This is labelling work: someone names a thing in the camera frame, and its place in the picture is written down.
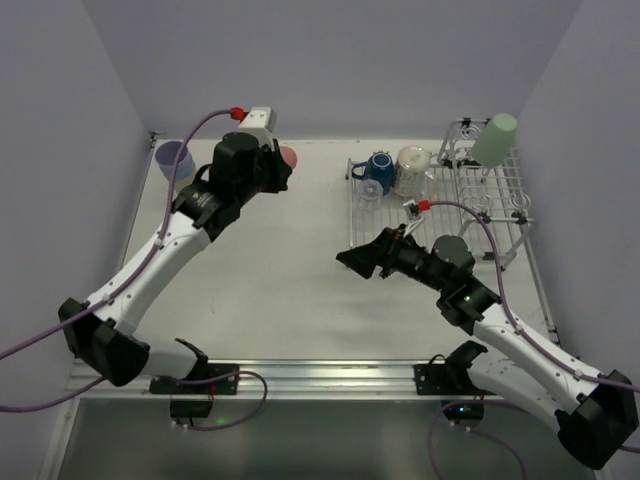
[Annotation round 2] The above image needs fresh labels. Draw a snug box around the pink plastic cup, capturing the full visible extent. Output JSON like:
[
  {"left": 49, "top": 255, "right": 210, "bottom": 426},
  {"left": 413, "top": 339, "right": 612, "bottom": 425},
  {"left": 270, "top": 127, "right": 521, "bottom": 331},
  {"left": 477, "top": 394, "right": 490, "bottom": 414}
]
[{"left": 279, "top": 146, "right": 298, "bottom": 169}]

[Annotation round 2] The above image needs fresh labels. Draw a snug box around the light blue plastic cup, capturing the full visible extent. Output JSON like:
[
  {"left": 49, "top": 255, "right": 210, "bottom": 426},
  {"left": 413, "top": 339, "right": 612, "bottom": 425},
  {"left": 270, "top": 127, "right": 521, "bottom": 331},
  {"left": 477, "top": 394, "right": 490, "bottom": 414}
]
[{"left": 156, "top": 154, "right": 196, "bottom": 181}]

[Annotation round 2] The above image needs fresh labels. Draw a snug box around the green plastic cup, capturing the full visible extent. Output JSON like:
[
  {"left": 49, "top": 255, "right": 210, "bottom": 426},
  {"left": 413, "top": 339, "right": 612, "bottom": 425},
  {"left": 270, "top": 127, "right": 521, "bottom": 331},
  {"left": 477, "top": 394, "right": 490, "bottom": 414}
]
[{"left": 471, "top": 113, "right": 518, "bottom": 168}]

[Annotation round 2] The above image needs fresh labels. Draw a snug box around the lavender plastic cup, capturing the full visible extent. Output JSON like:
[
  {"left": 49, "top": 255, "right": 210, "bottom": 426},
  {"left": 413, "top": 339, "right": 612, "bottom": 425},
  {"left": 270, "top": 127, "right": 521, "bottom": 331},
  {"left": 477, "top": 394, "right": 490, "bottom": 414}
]
[{"left": 154, "top": 141, "right": 192, "bottom": 168}]

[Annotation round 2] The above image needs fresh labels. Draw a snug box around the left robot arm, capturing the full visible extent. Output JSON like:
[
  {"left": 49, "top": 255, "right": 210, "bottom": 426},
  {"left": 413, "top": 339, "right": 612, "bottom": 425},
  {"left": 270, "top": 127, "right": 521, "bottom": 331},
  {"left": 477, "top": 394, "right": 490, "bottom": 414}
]
[{"left": 58, "top": 132, "right": 297, "bottom": 387}]

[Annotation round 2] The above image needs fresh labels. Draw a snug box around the clear drinking glass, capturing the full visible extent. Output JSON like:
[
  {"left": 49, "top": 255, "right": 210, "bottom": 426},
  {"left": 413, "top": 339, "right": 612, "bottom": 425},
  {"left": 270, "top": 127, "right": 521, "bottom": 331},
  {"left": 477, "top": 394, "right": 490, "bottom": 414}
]
[{"left": 355, "top": 179, "right": 384, "bottom": 211}]

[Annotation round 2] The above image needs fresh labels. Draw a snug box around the white patterned mug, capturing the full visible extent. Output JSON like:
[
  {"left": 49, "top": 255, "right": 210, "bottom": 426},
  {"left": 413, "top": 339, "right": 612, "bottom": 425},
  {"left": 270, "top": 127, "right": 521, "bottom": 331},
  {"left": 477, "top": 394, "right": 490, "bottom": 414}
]
[{"left": 392, "top": 145, "right": 431, "bottom": 198}]

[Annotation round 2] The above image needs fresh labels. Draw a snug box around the dark blue ceramic mug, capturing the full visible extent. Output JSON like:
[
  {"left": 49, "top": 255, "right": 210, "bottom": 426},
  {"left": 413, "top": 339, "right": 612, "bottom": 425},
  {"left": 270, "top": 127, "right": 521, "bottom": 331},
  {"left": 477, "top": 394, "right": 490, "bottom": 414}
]
[{"left": 350, "top": 151, "right": 395, "bottom": 196}]

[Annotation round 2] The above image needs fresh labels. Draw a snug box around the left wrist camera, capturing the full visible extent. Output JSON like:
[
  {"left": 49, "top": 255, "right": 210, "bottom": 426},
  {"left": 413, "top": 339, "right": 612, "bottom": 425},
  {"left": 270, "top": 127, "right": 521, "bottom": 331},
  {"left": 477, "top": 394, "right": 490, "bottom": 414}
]
[{"left": 238, "top": 107, "right": 277, "bottom": 137}]

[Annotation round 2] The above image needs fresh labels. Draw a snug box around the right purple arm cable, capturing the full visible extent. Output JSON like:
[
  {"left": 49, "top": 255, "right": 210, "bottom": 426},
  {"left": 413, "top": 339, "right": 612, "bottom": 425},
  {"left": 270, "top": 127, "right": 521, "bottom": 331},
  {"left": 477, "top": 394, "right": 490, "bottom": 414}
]
[{"left": 417, "top": 198, "right": 640, "bottom": 394}]

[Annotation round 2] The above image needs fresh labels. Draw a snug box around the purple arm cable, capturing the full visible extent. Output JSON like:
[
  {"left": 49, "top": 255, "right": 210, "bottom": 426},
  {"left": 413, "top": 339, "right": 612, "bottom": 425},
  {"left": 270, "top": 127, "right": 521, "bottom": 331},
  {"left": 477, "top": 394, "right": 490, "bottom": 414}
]
[
  {"left": 417, "top": 198, "right": 640, "bottom": 394},
  {"left": 0, "top": 105, "right": 249, "bottom": 414}
]

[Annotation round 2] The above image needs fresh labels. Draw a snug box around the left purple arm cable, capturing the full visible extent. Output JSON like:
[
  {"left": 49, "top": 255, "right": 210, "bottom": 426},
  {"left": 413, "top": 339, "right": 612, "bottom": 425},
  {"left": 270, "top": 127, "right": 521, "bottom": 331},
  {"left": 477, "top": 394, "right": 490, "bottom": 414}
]
[{"left": 0, "top": 105, "right": 249, "bottom": 414}]

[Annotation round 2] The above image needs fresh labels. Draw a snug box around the metal wire dish rack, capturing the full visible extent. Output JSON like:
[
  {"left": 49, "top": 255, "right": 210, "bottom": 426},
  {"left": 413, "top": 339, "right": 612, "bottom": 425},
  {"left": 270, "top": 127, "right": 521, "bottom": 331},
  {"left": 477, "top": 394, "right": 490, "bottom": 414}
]
[{"left": 345, "top": 117, "right": 535, "bottom": 269}]

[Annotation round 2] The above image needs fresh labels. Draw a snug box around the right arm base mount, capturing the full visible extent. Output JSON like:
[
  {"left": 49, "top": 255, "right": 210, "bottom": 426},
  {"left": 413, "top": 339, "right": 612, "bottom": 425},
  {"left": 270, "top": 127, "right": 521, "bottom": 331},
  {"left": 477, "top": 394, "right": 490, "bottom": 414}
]
[{"left": 412, "top": 340, "right": 493, "bottom": 429}]

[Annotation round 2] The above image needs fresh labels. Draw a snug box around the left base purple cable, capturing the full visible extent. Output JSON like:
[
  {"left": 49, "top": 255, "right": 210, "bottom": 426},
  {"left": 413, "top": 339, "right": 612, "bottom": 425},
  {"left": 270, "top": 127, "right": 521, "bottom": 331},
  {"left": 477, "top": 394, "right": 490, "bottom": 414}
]
[{"left": 172, "top": 369, "right": 269, "bottom": 432}]

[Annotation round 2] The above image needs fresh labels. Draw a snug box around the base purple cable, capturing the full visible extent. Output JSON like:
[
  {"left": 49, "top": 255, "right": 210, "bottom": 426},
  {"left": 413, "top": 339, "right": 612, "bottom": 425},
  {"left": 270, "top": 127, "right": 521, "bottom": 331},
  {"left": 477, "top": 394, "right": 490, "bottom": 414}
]
[
  {"left": 172, "top": 369, "right": 269, "bottom": 432},
  {"left": 430, "top": 399, "right": 531, "bottom": 480}
]

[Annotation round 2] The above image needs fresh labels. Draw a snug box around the aluminium mounting rail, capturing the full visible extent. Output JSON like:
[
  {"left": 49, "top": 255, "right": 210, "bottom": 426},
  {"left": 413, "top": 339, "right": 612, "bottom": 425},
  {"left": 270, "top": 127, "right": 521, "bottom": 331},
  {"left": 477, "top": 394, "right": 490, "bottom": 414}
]
[{"left": 64, "top": 357, "right": 501, "bottom": 401}]

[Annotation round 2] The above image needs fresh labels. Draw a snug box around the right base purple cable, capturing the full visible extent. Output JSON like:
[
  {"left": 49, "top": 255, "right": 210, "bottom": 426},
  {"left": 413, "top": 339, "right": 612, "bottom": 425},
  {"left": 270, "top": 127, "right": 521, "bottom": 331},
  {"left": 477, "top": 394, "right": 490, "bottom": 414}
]
[{"left": 430, "top": 399, "right": 531, "bottom": 480}]

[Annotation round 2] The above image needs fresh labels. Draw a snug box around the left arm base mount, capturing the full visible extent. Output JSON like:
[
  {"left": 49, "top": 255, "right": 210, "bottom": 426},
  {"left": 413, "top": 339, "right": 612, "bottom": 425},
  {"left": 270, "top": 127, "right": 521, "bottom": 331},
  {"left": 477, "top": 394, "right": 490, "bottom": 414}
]
[{"left": 149, "top": 363, "right": 240, "bottom": 427}]

